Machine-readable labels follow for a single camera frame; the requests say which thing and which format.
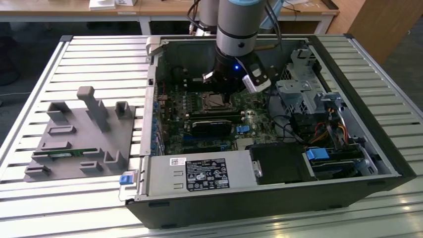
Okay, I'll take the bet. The silver green CPU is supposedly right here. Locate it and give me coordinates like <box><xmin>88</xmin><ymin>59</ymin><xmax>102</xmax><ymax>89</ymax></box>
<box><xmin>208</xmin><ymin>95</ymin><xmax>226</xmax><ymax>106</ymax></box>

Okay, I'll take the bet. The metal socket cover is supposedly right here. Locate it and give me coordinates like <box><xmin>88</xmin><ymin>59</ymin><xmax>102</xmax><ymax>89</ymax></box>
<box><xmin>201</xmin><ymin>91</ymin><xmax>236</xmax><ymax>110</ymax></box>

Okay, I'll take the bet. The CPU socket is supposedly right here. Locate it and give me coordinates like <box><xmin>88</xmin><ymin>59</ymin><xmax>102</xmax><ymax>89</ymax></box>
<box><xmin>200</xmin><ymin>91</ymin><xmax>237</xmax><ymax>112</ymax></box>

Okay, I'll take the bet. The black plastic cover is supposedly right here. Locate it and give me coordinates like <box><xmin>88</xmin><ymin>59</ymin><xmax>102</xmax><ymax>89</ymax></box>
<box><xmin>246</xmin><ymin>143</ymin><xmax>316</xmax><ymax>185</ymax></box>

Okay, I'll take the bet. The green motherboard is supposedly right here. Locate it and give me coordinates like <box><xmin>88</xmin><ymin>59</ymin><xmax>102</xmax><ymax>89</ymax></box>
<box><xmin>149</xmin><ymin>79</ymin><xmax>281</xmax><ymax>156</ymax></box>

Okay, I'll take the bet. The black graphics card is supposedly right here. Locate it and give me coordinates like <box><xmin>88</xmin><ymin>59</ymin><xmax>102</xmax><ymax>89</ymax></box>
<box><xmin>190</xmin><ymin>119</ymin><xmax>232</xmax><ymax>137</ymax></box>

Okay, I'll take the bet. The silver finned heatsink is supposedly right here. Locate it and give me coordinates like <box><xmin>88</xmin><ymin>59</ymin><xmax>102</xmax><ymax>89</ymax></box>
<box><xmin>236</xmin><ymin>138</ymin><xmax>254</xmax><ymax>149</ymax></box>

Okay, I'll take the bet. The metal drive cage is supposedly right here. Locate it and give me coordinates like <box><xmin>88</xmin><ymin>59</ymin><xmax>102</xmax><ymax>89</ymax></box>
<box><xmin>274</xmin><ymin>48</ymin><xmax>330</xmax><ymax>117</ymax></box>

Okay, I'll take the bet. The blue disk carrier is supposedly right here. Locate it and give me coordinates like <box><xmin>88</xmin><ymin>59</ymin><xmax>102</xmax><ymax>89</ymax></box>
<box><xmin>305</xmin><ymin>148</ymin><xmax>329</xmax><ymax>162</ymax></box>

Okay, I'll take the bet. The grey power supply unit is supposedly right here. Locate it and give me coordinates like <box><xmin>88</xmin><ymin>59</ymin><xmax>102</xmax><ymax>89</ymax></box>
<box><xmin>144</xmin><ymin>155</ymin><xmax>258</xmax><ymax>196</ymax></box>

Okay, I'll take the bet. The black open PC case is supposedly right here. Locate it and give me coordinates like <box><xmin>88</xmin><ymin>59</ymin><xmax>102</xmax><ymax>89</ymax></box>
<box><xmin>124</xmin><ymin>33</ymin><xmax>417</xmax><ymax>230</ymax></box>

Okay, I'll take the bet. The grey parts rack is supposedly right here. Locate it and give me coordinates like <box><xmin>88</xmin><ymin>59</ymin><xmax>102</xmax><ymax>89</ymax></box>
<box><xmin>22</xmin><ymin>86</ymin><xmax>137</xmax><ymax>183</ymax></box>

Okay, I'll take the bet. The green RAM stick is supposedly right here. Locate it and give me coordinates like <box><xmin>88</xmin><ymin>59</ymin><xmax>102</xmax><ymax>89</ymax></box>
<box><xmin>32</xmin><ymin>148</ymin><xmax>100</xmax><ymax>158</ymax></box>

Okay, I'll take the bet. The wooden cabinet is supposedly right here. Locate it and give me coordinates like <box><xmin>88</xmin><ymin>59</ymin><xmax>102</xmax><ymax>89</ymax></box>
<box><xmin>326</xmin><ymin>0</ymin><xmax>423</xmax><ymax>64</ymax></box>

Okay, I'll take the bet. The metal disk bay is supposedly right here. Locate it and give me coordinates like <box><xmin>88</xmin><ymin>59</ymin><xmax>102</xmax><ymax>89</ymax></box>
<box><xmin>301</xmin><ymin>142</ymin><xmax>380</xmax><ymax>180</ymax></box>

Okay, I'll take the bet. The wooden desk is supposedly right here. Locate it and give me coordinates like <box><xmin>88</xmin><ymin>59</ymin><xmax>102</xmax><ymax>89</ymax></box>
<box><xmin>0</xmin><ymin>0</ymin><xmax>341</xmax><ymax>35</ymax></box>

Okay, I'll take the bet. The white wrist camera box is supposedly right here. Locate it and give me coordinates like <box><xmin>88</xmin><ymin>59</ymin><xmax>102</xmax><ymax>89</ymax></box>
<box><xmin>241</xmin><ymin>63</ymin><xmax>272</xmax><ymax>94</ymax></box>

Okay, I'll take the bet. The coloured power wire bundle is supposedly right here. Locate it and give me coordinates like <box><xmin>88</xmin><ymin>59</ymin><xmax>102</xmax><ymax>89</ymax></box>
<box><xmin>309</xmin><ymin>119</ymin><xmax>349</xmax><ymax>147</ymax></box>

